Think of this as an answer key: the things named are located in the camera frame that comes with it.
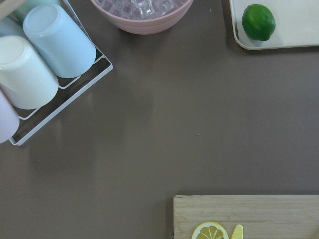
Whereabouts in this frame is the pink bowl with ice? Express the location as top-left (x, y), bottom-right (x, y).
top-left (92, 0), bottom-right (193, 35)

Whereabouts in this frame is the light blue plastic cup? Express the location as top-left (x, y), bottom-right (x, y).
top-left (23, 4), bottom-right (96, 78)

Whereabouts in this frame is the toy lemon slice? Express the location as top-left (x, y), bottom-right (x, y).
top-left (191, 222), bottom-right (229, 239)

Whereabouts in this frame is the green lime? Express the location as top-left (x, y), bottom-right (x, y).
top-left (241, 4), bottom-right (276, 41)

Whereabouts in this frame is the cream plastic cup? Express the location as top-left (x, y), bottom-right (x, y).
top-left (0, 35), bottom-right (59, 110)

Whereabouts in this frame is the pink plastic cup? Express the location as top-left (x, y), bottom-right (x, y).
top-left (0, 91), bottom-right (19, 143)

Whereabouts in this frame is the bamboo cutting board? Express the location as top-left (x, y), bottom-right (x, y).
top-left (173, 195), bottom-right (319, 239)

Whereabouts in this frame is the cream plastic tray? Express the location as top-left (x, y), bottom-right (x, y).
top-left (229, 0), bottom-right (319, 50)

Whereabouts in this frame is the mint green plastic cup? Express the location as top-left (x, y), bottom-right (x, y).
top-left (13, 0), bottom-right (61, 23)

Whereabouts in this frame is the white wire cup rack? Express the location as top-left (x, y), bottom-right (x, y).
top-left (0, 0), bottom-right (113, 145)

